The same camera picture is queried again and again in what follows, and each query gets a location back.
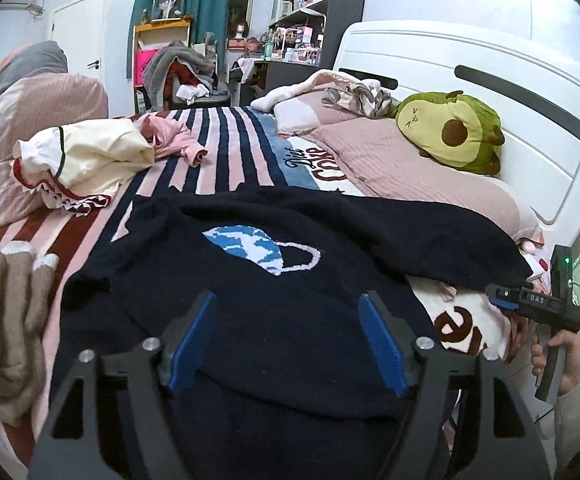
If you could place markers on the pink bag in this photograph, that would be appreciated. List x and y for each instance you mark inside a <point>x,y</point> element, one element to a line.
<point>145,65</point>

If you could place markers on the large pink pillow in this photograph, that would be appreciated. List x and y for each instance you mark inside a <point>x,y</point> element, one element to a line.
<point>395,160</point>

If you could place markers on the cream dress with red trim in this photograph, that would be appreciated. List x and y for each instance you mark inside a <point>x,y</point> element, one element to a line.
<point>105,150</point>

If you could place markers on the navy sweater with mask print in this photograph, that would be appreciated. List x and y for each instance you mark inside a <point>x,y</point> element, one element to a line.
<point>270,320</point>

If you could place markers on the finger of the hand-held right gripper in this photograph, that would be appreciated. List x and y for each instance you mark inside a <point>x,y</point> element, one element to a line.
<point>501,294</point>

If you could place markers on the person's right hand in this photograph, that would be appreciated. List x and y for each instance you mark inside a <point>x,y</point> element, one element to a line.
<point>573,360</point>

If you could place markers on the pink garment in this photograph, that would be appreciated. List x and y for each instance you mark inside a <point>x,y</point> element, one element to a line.
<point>175,137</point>

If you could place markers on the beige fleece garment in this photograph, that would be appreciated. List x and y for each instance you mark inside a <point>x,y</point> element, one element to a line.
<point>5,320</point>

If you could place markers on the white fleece blanket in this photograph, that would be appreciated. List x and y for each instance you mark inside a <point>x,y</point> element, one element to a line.
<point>280,95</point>

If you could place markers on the grey clothes pile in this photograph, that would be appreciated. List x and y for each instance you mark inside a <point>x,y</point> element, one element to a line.
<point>170,62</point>

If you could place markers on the pink and grey folded quilt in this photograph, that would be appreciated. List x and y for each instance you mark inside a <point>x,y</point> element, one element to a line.
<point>40,105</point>

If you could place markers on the white door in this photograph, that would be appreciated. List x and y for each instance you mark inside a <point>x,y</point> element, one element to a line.
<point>77,35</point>

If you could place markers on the dark bookshelf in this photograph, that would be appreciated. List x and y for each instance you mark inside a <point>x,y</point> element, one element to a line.
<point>345,0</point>

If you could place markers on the patterned crumpled cloth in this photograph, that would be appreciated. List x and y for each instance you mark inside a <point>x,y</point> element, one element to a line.
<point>360,97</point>

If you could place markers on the glass display case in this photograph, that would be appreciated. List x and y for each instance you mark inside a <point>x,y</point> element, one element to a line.
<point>168,2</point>

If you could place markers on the striped printed blanket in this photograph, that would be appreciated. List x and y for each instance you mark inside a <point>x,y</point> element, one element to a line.
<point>230,150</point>

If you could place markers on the small pink pillow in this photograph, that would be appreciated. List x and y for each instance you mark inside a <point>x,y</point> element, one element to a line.
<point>300,110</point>

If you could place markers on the white headboard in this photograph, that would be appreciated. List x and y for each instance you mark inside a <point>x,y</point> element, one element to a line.
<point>470,50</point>

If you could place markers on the avocado plush toy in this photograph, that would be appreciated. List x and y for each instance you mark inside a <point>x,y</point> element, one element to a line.
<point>430,130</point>

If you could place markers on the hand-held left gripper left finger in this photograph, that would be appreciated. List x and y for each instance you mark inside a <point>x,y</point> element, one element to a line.
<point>192,345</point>

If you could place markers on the white air conditioner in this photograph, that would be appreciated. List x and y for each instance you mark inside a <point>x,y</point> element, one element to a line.
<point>20,6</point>

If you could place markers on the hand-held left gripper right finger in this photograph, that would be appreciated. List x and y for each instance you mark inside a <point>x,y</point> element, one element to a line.
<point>382,345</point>

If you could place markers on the pink plush toy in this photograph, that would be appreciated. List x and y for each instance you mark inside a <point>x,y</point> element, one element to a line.
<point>530,255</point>

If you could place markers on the black chair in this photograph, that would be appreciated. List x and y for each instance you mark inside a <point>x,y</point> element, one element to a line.
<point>215,97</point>

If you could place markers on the mannequin head with wig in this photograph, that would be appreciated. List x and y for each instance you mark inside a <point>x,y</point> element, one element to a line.
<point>240,29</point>

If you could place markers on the yellow shelf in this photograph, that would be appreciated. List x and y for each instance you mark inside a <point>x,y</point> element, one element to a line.
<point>162,27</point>

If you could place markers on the dark desk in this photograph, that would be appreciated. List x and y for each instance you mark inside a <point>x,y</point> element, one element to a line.
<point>275,72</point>

